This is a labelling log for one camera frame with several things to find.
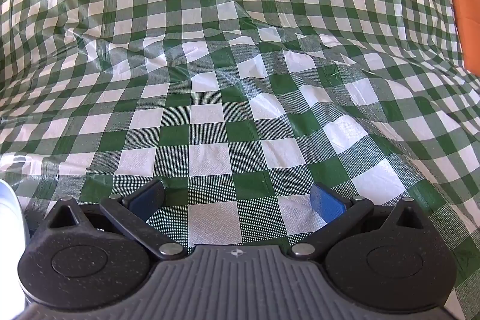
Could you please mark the white object at left edge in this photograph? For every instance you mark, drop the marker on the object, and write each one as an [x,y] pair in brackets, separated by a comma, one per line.
[14,236]

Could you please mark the green white checkered tablecloth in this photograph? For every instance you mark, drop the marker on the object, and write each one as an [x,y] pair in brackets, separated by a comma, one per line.
[240,106]

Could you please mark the orange cushion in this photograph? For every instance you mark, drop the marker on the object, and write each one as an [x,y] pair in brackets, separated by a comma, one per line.
[467,15]

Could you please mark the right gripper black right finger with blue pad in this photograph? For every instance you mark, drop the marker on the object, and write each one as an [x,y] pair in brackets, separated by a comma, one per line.
[382,257]

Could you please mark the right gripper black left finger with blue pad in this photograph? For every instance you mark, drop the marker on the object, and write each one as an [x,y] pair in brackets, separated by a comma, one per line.
[83,257]

